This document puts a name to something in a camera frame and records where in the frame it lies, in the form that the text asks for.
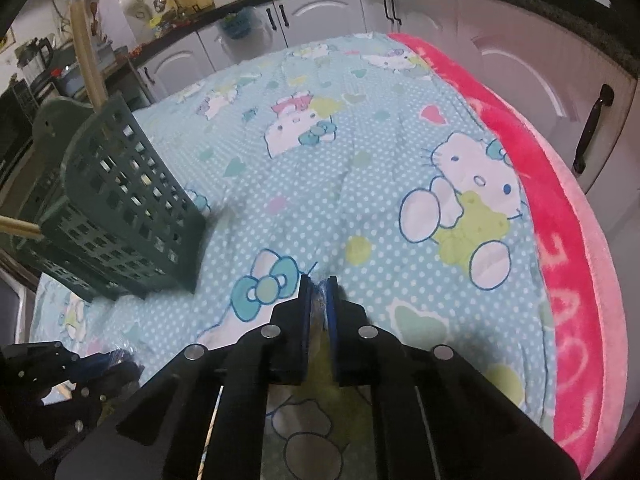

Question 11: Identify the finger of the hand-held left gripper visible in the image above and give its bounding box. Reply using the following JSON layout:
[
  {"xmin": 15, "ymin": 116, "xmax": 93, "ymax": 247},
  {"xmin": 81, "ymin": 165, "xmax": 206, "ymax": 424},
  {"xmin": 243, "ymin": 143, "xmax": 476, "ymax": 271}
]
[
  {"xmin": 80, "ymin": 362, "xmax": 145, "ymax": 401},
  {"xmin": 75, "ymin": 352, "xmax": 123, "ymax": 372}
]

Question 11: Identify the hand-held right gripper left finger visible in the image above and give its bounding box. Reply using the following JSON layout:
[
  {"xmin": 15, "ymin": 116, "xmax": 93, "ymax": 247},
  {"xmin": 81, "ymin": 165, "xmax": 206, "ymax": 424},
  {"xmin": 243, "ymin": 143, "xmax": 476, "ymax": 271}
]
[{"xmin": 55, "ymin": 274, "xmax": 321, "ymax": 480}]

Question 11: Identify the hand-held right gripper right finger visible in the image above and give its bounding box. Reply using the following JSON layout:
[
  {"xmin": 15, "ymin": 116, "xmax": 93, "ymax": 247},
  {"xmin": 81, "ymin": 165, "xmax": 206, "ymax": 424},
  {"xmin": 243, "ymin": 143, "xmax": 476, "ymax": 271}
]
[{"xmin": 322, "ymin": 276, "xmax": 583, "ymax": 480}]

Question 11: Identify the green plastic utensil basket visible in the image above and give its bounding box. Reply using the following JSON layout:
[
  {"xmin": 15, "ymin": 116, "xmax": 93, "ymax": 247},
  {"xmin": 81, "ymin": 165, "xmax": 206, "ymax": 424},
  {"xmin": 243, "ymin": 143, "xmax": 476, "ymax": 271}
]
[{"xmin": 10, "ymin": 92, "xmax": 208, "ymax": 303}]

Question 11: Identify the blue cartoon printed blanket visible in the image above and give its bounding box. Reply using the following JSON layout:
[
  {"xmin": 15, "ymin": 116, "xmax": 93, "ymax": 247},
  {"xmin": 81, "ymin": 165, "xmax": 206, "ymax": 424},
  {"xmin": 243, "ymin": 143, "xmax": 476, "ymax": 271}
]
[{"xmin": 30, "ymin": 32, "xmax": 558, "ymax": 480}]

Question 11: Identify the pink fleece blanket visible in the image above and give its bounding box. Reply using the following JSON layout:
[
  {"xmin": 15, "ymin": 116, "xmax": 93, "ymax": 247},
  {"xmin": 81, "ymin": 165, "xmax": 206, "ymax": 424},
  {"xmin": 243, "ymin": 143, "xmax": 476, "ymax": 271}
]
[{"xmin": 387, "ymin": 32, "xmax": 618, "ymax": 476}]

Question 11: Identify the blender with clear jar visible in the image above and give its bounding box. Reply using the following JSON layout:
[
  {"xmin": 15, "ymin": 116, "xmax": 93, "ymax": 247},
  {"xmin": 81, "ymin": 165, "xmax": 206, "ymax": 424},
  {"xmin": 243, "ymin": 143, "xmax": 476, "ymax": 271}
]
[{"xmin": 17, "ymin": 37, "xmax": 56, "ymax": 78}]

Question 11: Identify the blue hanging basket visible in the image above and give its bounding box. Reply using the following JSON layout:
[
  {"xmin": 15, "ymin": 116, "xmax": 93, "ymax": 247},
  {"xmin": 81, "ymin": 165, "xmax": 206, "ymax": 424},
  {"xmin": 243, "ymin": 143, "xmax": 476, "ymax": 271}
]
[{"xmin": 220, "ymin": 9, "xmax": 258, "ymax": 40}]

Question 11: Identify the white jug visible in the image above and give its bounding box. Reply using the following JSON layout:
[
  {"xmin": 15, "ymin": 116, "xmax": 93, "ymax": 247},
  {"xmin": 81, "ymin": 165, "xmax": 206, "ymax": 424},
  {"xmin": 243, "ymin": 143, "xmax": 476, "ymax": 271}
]
[{"xmin": 119, "ymin": 0, "xmax": 153, "ymax": 43}]

